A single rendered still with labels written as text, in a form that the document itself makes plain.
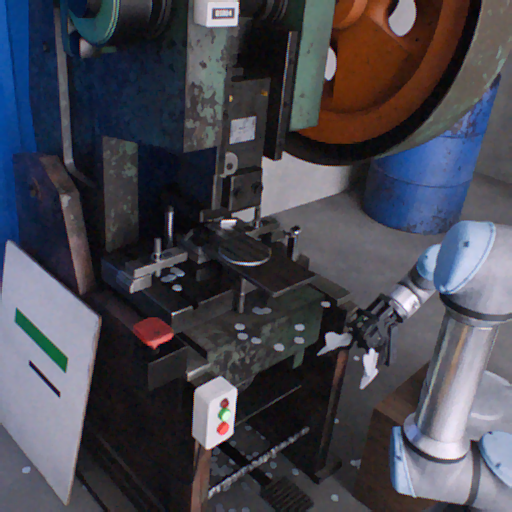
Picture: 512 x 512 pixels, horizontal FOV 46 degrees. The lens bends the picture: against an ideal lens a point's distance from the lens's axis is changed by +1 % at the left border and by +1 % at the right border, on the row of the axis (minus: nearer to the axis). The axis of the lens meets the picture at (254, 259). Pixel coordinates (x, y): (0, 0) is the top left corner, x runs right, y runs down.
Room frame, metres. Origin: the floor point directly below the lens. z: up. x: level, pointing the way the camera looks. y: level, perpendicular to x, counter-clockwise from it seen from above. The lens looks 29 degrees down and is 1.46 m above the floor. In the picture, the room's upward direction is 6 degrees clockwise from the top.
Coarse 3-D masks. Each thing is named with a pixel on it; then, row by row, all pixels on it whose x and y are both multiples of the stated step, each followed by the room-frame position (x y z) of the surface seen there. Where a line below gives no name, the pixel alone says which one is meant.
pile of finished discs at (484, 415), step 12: (492, 384) 1.34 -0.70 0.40; (504, 384) 1.34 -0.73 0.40; (480, 396) 1.28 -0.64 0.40; (492, 396) 1.28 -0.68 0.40; (504, 396) 1.29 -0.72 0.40; (480, 408) 1.23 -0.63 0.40; (492, 408) 1.23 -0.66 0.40; (504, 408) 1.24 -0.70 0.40; (468, 420) 1.18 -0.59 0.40; (480, 420) 1.19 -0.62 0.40; (492, 420) 1.19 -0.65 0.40; (504, 420) 1.20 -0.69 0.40; (468, 432) 1.14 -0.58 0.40; (480, 432) 1.14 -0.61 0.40
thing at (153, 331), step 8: (144, 320) 0.96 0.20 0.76; (152, 320) 0.96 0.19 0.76; (160, 320) 0.97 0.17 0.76; (136, 328) 0.93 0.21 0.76; (144, 328) 0.94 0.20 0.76; (152, 328) 0.94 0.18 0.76; (160, 328) 0.94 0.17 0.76; (168, 328) 0.94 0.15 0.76; (144, 336) 0.91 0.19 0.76; (152, 336) 0.91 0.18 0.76; (160, 336) 0.92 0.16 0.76; (168, 336) 0.92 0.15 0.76; (152, 344) 0.90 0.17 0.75
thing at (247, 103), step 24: (240, 72) 1.32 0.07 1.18; (240, 96) 1.27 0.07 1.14; (264, 96) 1.32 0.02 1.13; (240, 120) 1.27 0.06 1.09; (264, 120) 1.32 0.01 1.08; (240, 144) 1.28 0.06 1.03; (192, 168) 1.28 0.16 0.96; (240, 168) 1.28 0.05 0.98; (192, 192) 1.27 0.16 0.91; (216, 192) 1.23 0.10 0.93; (240, 192) 1.23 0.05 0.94
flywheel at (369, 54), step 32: (352, 0) 1.53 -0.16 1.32; (384, 0) 1.51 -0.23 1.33; (416, 0) 1.45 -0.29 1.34; (448, 0) 1.36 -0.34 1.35; (480, 0) 1.35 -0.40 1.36; (352, 32) 1.56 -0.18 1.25; (384, 32) 1.50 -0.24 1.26; (416, 32) 1.44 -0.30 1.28; (448, 32) 1.35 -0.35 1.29; (352, 64) 1.55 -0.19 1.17; (384, 64) 1.48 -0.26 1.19; (416, 64) 1.43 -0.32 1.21; (448, 64) 1.33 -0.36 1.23; (352, 96) 1.54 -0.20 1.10; (384, 96) 1.47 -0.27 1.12; (416, 96) 1.37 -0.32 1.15; (320, 128) 1.55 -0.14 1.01; (352, 128) 1.48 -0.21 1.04; (384, 128) 1.42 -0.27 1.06
